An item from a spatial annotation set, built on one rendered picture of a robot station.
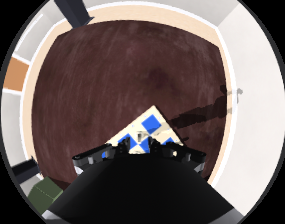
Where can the blue and white chessboard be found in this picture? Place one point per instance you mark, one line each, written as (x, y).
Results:
(151, 123)

